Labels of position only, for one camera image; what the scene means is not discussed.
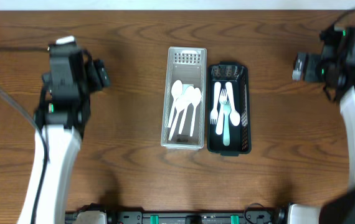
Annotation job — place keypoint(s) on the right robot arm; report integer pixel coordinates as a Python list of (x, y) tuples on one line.
[(334, 67)]

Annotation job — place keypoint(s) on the white plastic fork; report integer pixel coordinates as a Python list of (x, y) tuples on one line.
[(226, 131), (222, 100)]

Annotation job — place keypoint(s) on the dark green perforated basket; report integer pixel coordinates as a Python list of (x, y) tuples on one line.
[(240, 136)]

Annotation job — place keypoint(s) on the white plastic utensil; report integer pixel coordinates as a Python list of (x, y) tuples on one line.
[(214, 112)]

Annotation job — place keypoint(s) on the white label sticker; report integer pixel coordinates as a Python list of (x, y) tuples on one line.
[(185, 87)]

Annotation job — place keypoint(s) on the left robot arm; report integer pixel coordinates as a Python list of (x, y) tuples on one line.
[(61, 117)]

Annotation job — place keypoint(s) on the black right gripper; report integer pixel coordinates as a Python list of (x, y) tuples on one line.
[(311, 74)]

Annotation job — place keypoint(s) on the white plastic spoon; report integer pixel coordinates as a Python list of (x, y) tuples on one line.
[(196, 99), (179, 109), (187, 101), (234, 115), (176, 91)]

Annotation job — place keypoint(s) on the clear perforated plastic basket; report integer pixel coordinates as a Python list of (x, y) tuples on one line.
[(188, 65)]

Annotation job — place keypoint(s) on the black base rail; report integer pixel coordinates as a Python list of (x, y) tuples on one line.
[(254, 213)]

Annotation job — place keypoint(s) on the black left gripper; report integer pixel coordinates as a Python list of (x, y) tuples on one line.
[(64, 50)]

